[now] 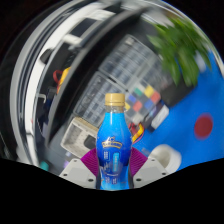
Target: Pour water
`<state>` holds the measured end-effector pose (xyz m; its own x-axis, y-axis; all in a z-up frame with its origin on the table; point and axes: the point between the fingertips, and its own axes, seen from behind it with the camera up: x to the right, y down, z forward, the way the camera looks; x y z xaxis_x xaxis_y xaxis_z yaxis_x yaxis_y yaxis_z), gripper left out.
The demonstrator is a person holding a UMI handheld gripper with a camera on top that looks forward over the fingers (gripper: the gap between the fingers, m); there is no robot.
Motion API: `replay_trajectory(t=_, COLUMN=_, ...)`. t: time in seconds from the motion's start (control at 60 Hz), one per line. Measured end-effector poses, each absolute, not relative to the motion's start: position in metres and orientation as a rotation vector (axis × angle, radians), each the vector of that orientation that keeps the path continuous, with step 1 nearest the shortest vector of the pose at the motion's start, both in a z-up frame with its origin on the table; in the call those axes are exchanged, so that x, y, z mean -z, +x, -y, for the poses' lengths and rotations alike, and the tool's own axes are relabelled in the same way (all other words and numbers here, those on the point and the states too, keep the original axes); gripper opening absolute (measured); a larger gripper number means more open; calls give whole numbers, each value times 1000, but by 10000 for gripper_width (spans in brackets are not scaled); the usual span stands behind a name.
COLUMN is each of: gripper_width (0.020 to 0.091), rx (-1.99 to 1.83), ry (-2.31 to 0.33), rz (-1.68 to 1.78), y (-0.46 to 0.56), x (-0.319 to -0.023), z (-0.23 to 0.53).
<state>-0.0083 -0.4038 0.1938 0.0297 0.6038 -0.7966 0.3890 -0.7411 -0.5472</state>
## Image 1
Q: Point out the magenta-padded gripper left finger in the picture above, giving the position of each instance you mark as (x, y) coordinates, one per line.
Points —
(76, 172)

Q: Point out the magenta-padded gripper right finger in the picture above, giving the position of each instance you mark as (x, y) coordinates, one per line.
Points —
(150, 171)

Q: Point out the blue drink bottle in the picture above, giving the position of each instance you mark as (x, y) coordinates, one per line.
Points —
(114, 146)

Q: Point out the black zip case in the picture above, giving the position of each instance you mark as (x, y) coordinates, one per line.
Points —
(90, 142)

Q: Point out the white pegboard tray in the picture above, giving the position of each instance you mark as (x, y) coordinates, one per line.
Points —
(75, 135)

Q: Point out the yellow multimeter with red leads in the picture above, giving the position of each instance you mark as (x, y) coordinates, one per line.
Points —
(137, 133)

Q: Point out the black box with white label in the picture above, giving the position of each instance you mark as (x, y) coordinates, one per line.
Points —
(158, 116)

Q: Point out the flat round red coaster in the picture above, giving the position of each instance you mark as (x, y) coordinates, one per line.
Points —
(203, 126)

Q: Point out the grey small-parts drawer cabinet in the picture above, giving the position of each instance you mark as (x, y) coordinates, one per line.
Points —
(95, 100)
(130, 61)

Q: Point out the flat black box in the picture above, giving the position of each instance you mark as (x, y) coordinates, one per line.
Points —
(176, 95)

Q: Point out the black shelf unit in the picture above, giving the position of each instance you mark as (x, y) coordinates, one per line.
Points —
(66, 83)

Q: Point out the green potted plant, white pot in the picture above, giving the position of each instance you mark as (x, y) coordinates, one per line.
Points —
(181, 46)

